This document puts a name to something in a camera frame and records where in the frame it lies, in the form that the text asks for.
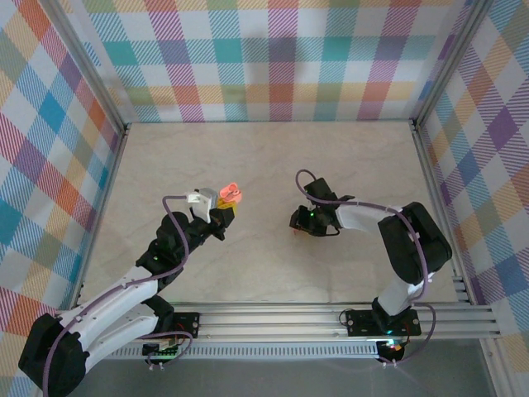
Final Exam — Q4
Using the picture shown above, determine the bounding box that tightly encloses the pink earbud charging case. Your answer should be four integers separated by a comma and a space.
220, 183, 244, 204

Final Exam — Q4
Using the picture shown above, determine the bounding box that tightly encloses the small black mounting plate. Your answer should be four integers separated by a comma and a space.
172, 313, 203, 338

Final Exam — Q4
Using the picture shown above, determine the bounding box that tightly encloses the green circuit board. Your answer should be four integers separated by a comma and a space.
142, 338, 183, 357

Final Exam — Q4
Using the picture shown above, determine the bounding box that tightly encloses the wide black mounting plate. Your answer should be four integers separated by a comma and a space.
346, 309, 422, 337

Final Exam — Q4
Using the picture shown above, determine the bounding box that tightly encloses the small lit circuit board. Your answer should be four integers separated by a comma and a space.
378, 338, 408, 353

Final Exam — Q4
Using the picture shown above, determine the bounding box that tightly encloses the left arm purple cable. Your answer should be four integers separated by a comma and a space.
42, 194, 195, 396

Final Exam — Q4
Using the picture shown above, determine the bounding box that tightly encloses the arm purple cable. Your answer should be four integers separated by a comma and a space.
295, 168, 437, 367
42, 194, 195, 396

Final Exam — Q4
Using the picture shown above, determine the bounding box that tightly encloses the aluminium frame side rail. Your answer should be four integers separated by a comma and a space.
36, 123, 132, 397
411, 122, 509, 397

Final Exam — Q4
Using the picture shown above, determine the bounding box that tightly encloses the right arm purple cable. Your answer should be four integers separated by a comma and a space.
295, 168, 437, 367

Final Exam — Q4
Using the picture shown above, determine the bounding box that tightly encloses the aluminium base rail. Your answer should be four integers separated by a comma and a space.
74, 301, 502, 344

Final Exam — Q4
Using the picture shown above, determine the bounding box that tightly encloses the slotted grey cable duct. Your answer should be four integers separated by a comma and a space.
109, 343, 381, 360

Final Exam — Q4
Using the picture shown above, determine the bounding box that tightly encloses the grey metal base plate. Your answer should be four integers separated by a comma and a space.
55, 357, 495, 397

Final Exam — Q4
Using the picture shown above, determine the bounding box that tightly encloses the aluminium frame post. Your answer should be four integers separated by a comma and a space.
408, 0, 497, 129
48, 0, 132, 140

